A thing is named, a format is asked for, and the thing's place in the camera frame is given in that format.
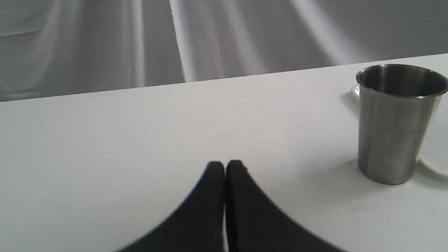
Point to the grey backdrop curtain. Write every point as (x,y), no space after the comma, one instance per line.
(64,47)

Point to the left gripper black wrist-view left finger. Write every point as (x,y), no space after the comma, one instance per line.
(197,224)

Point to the stainless steel cup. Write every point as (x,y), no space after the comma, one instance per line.
(402,78)

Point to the white plastic tray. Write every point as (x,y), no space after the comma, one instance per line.
(434,154)

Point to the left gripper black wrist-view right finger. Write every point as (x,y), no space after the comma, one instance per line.
(255,224)

